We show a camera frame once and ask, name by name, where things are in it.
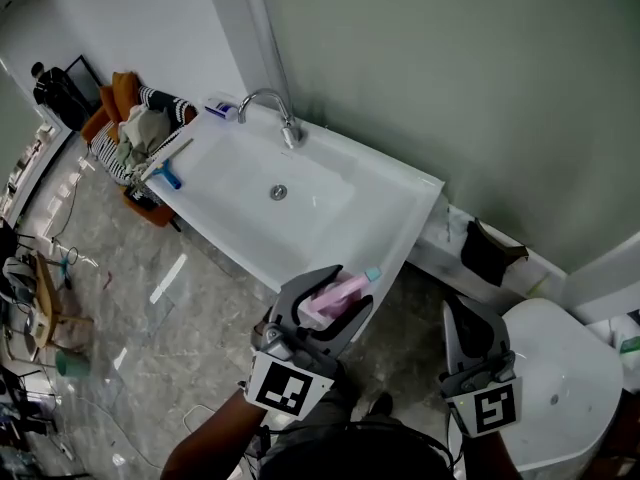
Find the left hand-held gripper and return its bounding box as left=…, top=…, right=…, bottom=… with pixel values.
left=243, top=265, right=375, bottom=418

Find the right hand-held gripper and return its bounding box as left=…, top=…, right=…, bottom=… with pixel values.
left=438, top=294, right=524, bottom=439

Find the pink spray bottle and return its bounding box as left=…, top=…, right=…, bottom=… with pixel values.
left=298, top=266, right=384, bottom=330

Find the person's right forearm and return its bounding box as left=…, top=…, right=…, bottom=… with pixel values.
left=460, top=425, right=524, bottom=480

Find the person's left forearm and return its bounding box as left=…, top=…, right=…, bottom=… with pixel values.
left=159, top=389, right=270, bottom=480

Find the black cloth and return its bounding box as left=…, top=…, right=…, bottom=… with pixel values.
left=459, top=217, right=530, bottom=288

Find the white toilet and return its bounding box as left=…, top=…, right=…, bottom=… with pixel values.
left=446, top=297, right=625, bottom=474

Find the white marble ledge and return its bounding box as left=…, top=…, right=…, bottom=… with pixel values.
left=407, top=195, right=569, bottom=315

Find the person's black shoe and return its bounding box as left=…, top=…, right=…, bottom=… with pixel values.
left=368, top=391, right=395, bottom=419

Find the white ceramic sink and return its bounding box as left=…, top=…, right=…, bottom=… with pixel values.
left=143, top=100, right=446, bottom=295

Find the chrome faucet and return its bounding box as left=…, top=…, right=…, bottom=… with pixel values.
left=237, top=87, right=305, bottom=150

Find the black bag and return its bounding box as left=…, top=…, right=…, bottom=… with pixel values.
left=123, top=181, right=162, bottom=214

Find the white and blue soap box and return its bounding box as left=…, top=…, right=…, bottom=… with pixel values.
left=203, top=96, right=236, bottom=122

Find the green bucket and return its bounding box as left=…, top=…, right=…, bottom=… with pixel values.
left=54, top=350, right=93, bottom=380

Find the pile of clothes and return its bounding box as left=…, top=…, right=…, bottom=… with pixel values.
left=116, top=104, right=172, bottom=173

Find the black white striped blanket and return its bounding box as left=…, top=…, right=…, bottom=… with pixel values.
left=88, top=85, right=194, bottom=187

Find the wooden chair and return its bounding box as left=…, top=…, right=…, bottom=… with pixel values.
left=28, top=250, right=95, bottom=350

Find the orange cushion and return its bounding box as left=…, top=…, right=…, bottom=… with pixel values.
left=98, top=71, right=142, bottom=123

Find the orange sofa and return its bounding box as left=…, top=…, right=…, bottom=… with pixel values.
left=79, top=71, right=199, bottom=230

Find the black framed panel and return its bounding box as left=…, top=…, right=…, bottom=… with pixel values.
left=64, top=54, right=104, bottom=115

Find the blue handled squeegee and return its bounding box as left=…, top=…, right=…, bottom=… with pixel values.
left=140, top=137, right=195, bottom=191

